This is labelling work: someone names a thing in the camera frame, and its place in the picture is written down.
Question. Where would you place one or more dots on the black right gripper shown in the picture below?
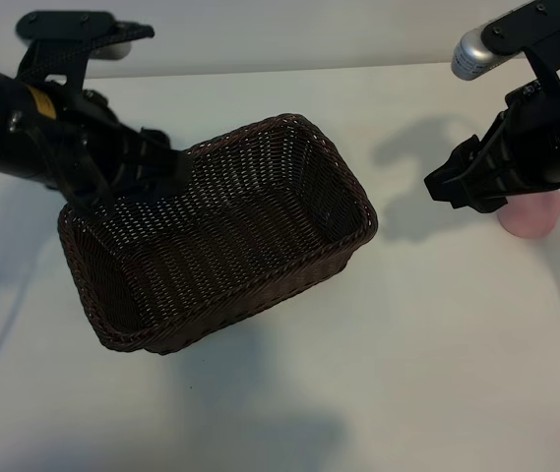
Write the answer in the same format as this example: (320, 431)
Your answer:
(525, 142)

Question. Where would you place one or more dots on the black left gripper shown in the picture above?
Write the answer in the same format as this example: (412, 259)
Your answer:
(107, 147)

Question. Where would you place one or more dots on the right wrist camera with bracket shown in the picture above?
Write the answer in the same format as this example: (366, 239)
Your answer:
(471, 54)

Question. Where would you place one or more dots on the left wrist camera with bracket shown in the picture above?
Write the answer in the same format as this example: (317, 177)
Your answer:
(63, 22)

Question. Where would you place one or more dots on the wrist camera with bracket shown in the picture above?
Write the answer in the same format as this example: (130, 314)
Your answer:
(471, 54)
(63, 22)

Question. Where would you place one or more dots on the dark brown woven basket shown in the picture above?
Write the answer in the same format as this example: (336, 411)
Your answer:
(240, 236)

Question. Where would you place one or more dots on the pink peach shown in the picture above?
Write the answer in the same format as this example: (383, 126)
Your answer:
(530, 222)

